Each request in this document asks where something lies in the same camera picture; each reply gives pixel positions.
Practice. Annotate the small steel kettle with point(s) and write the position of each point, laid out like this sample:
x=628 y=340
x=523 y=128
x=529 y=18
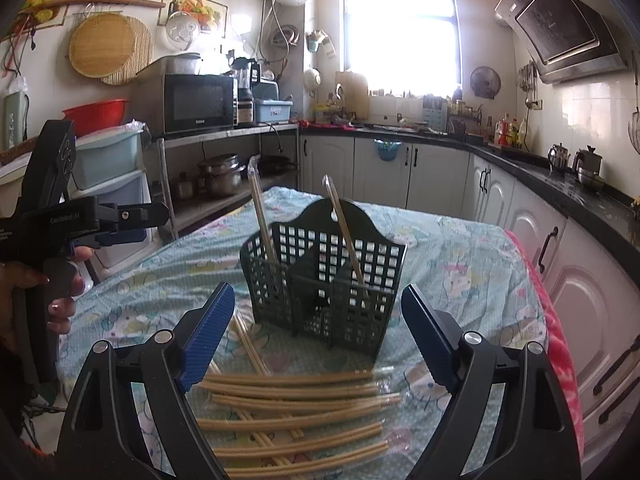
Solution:
x=559 y=157

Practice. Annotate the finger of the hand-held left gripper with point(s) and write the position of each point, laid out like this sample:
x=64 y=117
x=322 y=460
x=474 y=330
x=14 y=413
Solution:
x=115 y=239
x=132 y=215

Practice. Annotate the pink fleece blanket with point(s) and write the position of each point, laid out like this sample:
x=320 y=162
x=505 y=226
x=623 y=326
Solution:
x=560 y=350

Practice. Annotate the stacked steel pots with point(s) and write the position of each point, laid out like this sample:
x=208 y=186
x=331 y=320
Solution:
x=220 y=175

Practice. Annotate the black blender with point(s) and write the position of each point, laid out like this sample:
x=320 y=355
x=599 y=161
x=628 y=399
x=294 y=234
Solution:
x=245 y=80

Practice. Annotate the bamboo chopstick pair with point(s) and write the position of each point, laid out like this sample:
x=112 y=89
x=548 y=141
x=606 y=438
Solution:
x=342 y=225
x=260 y=210

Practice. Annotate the white hanging colander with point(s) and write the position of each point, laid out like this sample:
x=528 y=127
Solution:
x=313 y=79

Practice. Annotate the metal kitchen shelf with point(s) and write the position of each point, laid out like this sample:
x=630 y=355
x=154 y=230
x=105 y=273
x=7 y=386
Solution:
x=225 y=132

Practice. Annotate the grey green bag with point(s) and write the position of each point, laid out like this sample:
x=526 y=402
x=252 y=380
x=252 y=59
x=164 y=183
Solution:
x=14 y=120

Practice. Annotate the steel pitcher with lid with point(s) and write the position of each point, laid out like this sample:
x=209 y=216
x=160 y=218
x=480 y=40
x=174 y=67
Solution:
x=587 y=162

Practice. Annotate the light blue knife organizer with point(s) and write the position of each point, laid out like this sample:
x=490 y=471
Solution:
x=435 y=110

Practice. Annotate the hanging metal utensils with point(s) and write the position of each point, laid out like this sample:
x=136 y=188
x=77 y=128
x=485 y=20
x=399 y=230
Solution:
x=527 y=80

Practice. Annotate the black stone countertop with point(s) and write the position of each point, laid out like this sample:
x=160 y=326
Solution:
x=575 y=185

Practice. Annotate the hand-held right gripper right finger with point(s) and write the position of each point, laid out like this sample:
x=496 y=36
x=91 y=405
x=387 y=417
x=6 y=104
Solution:
x=425 y=340

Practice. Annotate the steel pot with lid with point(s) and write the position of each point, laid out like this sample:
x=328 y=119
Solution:
x=182 y=62

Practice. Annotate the person's left hand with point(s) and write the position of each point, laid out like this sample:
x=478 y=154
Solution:
x=62 y=305

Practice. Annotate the black range hood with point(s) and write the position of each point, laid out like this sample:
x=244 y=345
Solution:
x=560 y=25

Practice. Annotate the fruit wall poster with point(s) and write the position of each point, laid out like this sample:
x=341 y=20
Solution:
x=45 y=0
x=200 y=7

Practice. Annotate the light blue drawer unit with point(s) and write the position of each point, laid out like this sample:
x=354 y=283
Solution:
x=110 y=160

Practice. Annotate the small wall fan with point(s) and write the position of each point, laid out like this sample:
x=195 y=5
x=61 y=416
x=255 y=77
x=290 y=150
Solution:
x=485 y=81

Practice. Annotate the black plastic utensil basket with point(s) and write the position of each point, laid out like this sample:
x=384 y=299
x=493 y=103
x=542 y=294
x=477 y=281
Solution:
x=310 y=280

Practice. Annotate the red label bottle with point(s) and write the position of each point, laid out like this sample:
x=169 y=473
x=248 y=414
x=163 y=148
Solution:
x=502 y=132

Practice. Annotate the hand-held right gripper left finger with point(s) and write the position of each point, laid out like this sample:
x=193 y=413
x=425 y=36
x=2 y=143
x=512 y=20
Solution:
x=210 y=330

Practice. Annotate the pile of chopsticks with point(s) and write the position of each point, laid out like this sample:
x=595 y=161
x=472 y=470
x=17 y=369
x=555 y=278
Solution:
x=290 y=390

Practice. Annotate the blue plastic dish bin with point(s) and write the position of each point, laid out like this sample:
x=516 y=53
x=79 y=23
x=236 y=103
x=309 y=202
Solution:
x=272 y=110

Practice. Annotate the yellow oil bottle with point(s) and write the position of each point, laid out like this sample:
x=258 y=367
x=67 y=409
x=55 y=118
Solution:
x=522 y=135

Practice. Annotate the round bamboo mat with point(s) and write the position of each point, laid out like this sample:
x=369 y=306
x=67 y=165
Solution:
x=142 y=50

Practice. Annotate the wall power socket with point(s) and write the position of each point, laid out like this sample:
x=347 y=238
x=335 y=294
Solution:
x=535 y=104

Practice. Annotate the green wall holder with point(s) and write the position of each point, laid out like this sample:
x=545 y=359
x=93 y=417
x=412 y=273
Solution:
x=316 y=42

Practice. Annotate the black frying pan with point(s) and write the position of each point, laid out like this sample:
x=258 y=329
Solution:
x=277 y=162

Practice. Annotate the clear plastic lid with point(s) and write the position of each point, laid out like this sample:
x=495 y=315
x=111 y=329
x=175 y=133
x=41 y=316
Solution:
x=182 y=30

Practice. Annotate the white kitchen cabinets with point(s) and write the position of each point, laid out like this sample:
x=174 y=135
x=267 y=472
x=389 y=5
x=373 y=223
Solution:
x=330 y=165

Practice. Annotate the long wooden pole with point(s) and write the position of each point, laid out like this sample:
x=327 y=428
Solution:
x=100 y=2

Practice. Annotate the red plastic basin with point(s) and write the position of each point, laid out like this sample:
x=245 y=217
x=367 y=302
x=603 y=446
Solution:
x=97 y=110

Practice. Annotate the wooden cutting board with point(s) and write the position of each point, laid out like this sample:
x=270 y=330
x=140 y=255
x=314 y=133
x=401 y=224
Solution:
x=352 y=90

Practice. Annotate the blue hanging basket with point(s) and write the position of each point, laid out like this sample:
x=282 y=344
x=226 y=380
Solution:
x=386 y=151

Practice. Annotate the black microwave oven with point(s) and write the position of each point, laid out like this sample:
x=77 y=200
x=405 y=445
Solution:
x=195 y=102

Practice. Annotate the round bamboo tray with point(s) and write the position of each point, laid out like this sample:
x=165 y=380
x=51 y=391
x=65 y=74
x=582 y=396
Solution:
x=100 y=45

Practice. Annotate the kitchen window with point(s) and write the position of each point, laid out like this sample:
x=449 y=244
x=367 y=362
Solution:
x=400 y=25

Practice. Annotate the printed light blue tablecloth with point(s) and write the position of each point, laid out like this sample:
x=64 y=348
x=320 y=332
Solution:
x=450 y=270

